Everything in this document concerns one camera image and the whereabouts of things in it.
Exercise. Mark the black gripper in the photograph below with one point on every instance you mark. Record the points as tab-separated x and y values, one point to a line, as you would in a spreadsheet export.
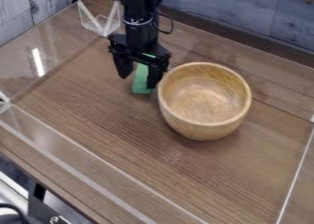
139	48

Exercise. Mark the green rectangular stick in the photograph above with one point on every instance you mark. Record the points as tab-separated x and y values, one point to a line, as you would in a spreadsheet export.
139	84

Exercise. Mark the wooden bowl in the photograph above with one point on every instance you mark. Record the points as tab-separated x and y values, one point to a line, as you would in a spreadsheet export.
205	99

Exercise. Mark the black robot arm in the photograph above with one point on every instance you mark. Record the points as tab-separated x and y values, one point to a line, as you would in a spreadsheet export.
141	18

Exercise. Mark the clear acrylic corner bracket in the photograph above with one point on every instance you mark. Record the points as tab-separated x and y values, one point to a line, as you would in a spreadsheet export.
101	24

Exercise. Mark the clear acrylic front wall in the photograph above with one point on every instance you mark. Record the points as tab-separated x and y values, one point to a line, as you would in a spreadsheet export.
107	195

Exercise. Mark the black table leg bracket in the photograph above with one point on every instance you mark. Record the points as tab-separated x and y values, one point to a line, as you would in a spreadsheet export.
38	209

